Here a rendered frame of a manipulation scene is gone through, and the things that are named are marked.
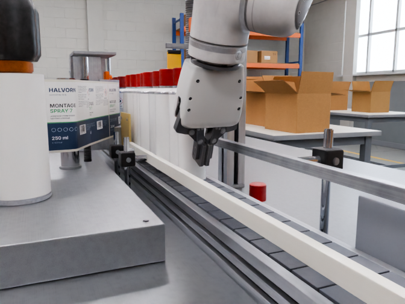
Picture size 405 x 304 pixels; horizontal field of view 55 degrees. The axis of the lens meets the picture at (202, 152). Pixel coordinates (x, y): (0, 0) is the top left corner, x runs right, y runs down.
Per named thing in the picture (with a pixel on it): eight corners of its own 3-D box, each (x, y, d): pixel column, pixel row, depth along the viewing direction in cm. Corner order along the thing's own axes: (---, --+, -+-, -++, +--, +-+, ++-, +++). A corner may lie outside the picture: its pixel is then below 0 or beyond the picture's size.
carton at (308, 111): (247, 128, 271) (248, 73, 265) (305, 125, 293) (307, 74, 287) (284, 134, 234) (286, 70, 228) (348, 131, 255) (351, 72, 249)
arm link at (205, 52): (234, 34, 62) (231, 53, 63) (181, 31, 58) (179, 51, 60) (260, 48, 55) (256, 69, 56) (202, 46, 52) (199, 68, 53)
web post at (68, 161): (58, 166, 85) (53, 78, 82) (80, 165, 87) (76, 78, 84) (59, 171, 81) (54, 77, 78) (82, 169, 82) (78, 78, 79)
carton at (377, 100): (340, 111, 490) (342, 81, 484) (370, 110, 503) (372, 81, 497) (363, 113, 450) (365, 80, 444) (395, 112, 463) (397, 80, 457)
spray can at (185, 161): (178, 177, 74) (177, 67, 71) (205, 177, 75) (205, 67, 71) (177, 184, 69) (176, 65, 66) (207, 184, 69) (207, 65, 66)
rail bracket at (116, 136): (109, 181, 92) (108, 131, 90) (136, 180, 95) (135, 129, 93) (112, 184, 89) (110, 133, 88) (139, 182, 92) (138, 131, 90)
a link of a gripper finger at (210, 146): (220, 121, 65) (214, 156, 69) (202, 122, 64) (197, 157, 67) (228, 129, 63) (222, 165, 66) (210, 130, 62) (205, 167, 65)
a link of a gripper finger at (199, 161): (202, 122, 64) (197, 157, 67) (183, 122, 63) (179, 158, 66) (209, 130, 62) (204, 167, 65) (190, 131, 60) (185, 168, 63)
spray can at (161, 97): (152, 169, 82) (149, 69, 78) (174, 167, 84) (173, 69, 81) (162, 174, 77) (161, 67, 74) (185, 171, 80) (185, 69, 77)
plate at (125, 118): (121, 144, 109) (120, 111, 107) (123, 144, 109) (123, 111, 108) (129, 149, 100) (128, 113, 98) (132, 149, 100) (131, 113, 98)
